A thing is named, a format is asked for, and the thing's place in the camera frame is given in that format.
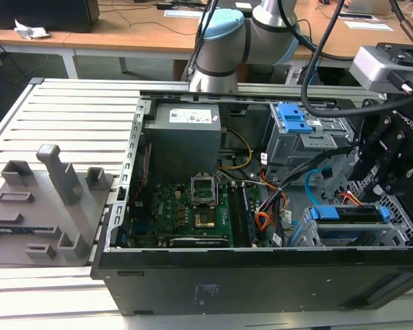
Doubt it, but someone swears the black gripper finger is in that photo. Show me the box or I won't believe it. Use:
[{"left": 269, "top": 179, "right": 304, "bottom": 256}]
[
  {"left": 363, "top": 137, "right": 412, "bottom": 204},
  {"left": 350, "top": 99, "right": 392, "bottom": 182}
]

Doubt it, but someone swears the red yellow disk power wire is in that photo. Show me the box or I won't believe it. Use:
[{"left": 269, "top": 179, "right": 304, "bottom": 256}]
[{"left": 339, "top": 191, "right": 366, "bottom": 207}]

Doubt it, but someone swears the hard disk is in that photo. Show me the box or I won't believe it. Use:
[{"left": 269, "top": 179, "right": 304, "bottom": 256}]
[{"left": 309, "top": 203, "right": 392, "bottom": 245}]

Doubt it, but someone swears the grey metal disk bay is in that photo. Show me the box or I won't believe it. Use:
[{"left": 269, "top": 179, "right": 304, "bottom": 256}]
[{"left": 290, "top": 206, "right": 413, "bottom": 248}]

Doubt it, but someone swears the grey metal drive cage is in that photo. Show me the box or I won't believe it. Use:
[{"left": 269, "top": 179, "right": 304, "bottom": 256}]
[{"left": 263, "top": 102, "right": 361, "bottom": 166}]

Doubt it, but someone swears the blue plastic drive latch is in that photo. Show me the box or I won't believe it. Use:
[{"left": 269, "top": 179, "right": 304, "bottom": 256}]
[{"left": 276, "top": 102, "right": 313, "bottom": 133}]

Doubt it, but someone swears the white power strip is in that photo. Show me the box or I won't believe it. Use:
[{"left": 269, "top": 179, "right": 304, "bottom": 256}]
[{"left": 284, "top": 67, "right": 302, "bottom": 86}]

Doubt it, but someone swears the black framed tablet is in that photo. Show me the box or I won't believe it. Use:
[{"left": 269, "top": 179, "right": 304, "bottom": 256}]
[{"left": 339, "top": 11, "right": 379, "bottom": 21}]

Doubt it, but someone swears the grey laptop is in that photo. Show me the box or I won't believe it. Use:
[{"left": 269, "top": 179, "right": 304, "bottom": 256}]
[{"left": 347, "top": 0, "right": 394, "bottom": 15}]

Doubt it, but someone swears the RAM stick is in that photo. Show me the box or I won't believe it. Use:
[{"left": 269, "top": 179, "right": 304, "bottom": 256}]
[{"left": 240, "top": 184, "right": 259, "bottom": 248}]

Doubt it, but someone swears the metal socket cover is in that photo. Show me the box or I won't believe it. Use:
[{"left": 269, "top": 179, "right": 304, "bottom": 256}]
[{"left": 191, "top": 170, "right": 218, "bottom": 207}]

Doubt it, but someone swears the CPU socket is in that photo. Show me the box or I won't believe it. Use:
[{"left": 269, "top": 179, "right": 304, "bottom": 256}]
[{"left": 192, "top": 211, "right": 218, "bottom": 230}]

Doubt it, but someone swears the grey power supply unit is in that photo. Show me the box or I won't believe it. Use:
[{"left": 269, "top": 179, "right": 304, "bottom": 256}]
[{"left": 142, "top": 102, "right": 223, "bottom": 176}]

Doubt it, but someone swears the black graphics card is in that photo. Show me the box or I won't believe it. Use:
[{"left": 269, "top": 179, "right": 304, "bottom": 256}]
[{"left": 168, "top": 235, "right": 230, "bottom": 248}]

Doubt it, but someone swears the black PC case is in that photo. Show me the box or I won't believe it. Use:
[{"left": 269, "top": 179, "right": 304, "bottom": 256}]
[{"left": 89, "top": 89, "right": 413, "bottom": 317}]

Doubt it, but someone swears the green motherboard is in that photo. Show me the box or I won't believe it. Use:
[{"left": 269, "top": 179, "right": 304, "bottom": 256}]
[{"left": 129, "top": 181, "right": 273, "bottom": 248}]

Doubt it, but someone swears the grey parts rack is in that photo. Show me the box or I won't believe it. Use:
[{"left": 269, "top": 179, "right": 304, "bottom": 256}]
[{"left": 0, "top": 144, "right": 116, "bottom": 267}]

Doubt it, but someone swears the black box on desk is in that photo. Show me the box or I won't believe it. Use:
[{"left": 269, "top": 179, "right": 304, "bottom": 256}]
[{"left": 0, "top": 0, "right": 100, "bottom": 34}]

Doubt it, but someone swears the crumpled white paper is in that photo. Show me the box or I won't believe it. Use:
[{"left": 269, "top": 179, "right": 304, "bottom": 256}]
[{"left": 13, "top": 19, "right": 51, "bottom": 41}]

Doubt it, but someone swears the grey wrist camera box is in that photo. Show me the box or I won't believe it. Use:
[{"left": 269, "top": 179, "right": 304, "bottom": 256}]
[{"left": 349, "top": 45, "right": 405, "bottom": 92}]

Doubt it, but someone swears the blue disk wire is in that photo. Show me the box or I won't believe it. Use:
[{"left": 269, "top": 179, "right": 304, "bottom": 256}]
[{"left": 304, "top": 166, "right": 333, "bottom": 209}]

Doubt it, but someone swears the black cable bundle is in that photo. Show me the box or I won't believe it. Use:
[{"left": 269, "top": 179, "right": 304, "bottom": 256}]
[{"left": 257, "top": 146, "right": 359, "bottom": 221}]

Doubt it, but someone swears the thick black camera cable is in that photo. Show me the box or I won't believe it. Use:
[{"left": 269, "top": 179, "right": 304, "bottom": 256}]
[{"left": 301, "top": 0, "right": 369, "bottom": 118}]

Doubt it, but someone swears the wooden desk white frame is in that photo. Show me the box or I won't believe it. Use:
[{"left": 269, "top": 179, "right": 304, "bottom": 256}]
[
  {"left": 0, "top": 29, "right": 75, "bottom": 80},
  {"left": 292, "top": 0, "right": 413, "bottom": 72},
  {"left": 63, "top": 0, "right": 207, "bottom": 75}
]

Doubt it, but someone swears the blue cable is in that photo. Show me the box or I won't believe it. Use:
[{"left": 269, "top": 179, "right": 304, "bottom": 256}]
[{"left": 297, "top": 34, "right": 323, "bottom": 85}]

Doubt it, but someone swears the black cable brown sleeve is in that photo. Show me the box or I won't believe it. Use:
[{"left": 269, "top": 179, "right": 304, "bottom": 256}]
[{"left": 388, "top": 0, "right": 413, "bottom": 47}]

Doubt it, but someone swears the orange wire bundle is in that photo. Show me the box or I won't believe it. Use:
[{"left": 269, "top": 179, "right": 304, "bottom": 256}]
[{"left": 256, "top": 171, "right": 290, "bottom": 234}]

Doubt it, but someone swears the black arm base cable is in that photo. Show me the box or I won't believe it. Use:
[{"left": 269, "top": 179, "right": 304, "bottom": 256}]
[{"left": 182, "top": 0, "right": 218, "bottom": 82}]

